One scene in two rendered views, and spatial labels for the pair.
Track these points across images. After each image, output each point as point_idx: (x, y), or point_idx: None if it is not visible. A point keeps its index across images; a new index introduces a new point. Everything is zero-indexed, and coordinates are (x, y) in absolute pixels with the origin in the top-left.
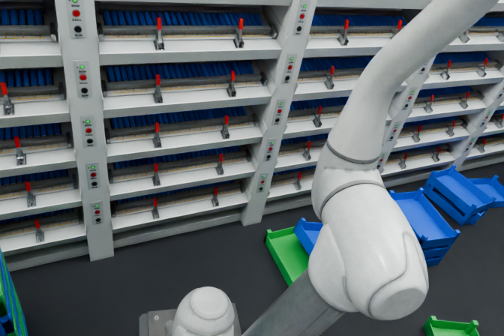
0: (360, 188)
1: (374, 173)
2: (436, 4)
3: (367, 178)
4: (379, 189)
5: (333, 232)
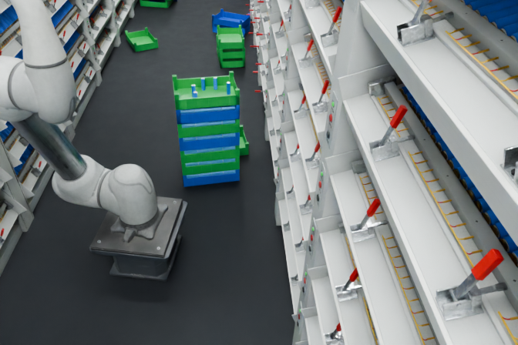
0: (19, 60)
1: (22, 69)
2: None
3: (21, 64)
4: (10, 65)
5: None
